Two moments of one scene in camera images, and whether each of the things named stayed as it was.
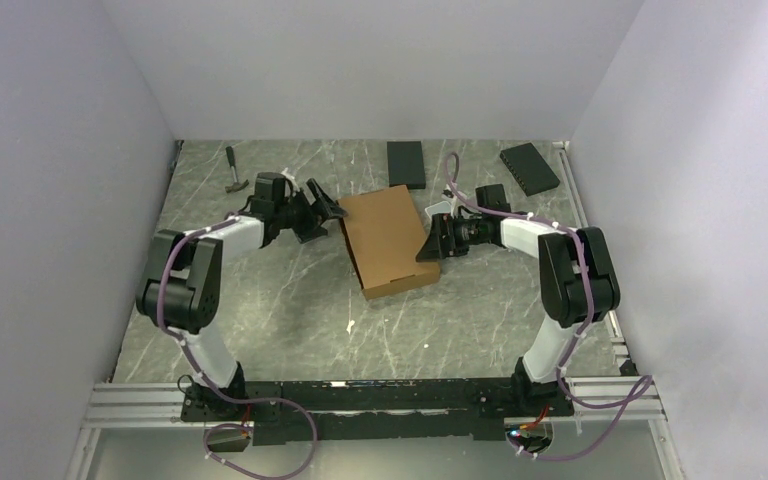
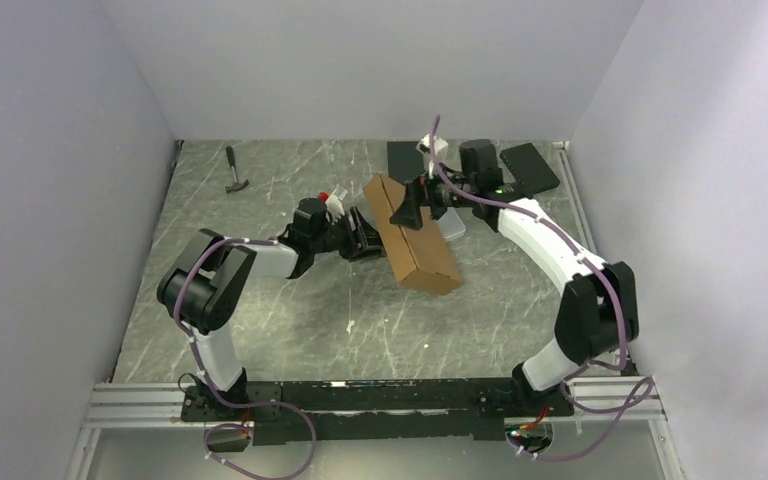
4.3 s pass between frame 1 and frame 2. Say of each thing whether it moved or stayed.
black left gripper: moved
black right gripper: moved
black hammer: stayed
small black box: stayed
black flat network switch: stayed
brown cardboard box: moved
